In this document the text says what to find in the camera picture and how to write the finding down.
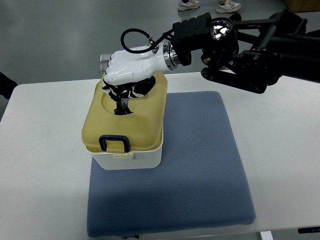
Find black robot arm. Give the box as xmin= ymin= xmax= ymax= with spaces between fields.
xmin=117 ymin=9 xmax=320 ymax=94

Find white sneaker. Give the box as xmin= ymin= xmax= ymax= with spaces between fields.
xmin=216 ymin=0 xmax=242 ymax=14
xmin=177 ymin=0 xmax=200 ymax=12

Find black bracket under table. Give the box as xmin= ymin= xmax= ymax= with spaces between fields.
xmin=298 ymin=226 xmax=320 ymax=234

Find right white sneaker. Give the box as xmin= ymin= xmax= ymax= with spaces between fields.
xmin=216 ymin=0 xmax=242 ymax=14

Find left white sneaker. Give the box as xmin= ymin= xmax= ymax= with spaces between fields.
xmin=177 ymin=0 xmax=200 ymax=12

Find yellow box lid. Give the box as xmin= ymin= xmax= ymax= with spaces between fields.
xmin=81 ymin=72 xmax=168 ymax=153

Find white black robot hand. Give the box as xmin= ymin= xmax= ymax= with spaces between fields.
xmin=102 ymin=42 xmax=180 ymax=101

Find blue padded mat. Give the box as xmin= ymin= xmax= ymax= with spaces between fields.
xmin=87 ymin=91 xmax=256 ymax=237

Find white storage box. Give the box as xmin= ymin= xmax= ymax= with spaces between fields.
xmin=89 ymin=131 xmax=164 ymax=170

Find dark object at left edge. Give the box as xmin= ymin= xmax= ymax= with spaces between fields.
xmin=0 ymin=72 xmax=18 ymax=100

